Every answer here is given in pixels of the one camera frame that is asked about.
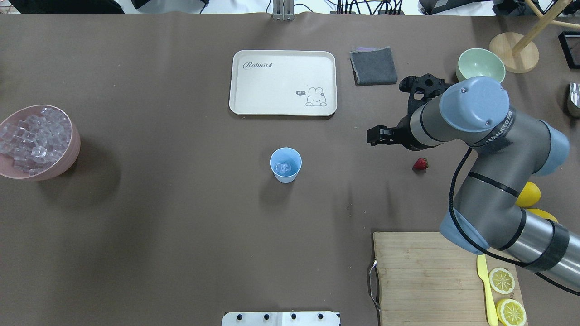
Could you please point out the lemon half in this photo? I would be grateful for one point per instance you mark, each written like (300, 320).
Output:
(502, 281)
(511, 312)

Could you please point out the ice cube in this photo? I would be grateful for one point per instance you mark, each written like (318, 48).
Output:
(284, 169)

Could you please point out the steel ice scoop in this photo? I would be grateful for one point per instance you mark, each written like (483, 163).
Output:
(573, 101)

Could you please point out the cream rabbit tray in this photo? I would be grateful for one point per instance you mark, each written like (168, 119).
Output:
(283, 83)

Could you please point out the yellow plastic knife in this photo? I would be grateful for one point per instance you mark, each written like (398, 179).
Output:
(482, 273)

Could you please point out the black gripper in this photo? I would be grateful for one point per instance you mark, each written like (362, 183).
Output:
(403, 134)

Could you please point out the lemon half upper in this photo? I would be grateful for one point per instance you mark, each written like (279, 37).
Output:
(502, 281)

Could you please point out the pile of ice cubes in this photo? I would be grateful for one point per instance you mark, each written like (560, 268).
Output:
(34, 140)

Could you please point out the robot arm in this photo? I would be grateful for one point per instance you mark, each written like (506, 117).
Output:
(511, 147)

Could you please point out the red strawberry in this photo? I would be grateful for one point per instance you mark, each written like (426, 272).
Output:
(420, 164)

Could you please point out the wooden cutting board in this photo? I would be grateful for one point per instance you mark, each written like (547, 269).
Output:
(425, 280)

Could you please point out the pink bowl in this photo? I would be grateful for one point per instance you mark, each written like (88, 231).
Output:
(68, 154)

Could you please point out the wooden mug tree stand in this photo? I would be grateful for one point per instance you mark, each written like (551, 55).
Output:
(518, 52)

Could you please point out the lemon half lower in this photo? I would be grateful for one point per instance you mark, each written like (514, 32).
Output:
(511, 312)

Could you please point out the yellow lemon near muddler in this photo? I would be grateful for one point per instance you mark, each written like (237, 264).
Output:
(529, 196)

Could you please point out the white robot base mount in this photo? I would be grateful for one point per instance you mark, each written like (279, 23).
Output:
(282, 318)

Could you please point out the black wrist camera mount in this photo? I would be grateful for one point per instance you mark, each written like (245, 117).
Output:
(421, 90)

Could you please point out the light blue cup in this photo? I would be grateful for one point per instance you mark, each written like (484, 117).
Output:
(284, 154)

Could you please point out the green bowl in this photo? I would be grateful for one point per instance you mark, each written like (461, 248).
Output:
(479, 62)

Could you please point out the grey folded cloth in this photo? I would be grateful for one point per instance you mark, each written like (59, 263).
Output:
(373, 66)

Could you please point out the yellow lemon far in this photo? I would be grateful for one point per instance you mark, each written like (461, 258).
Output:
(542, 213)

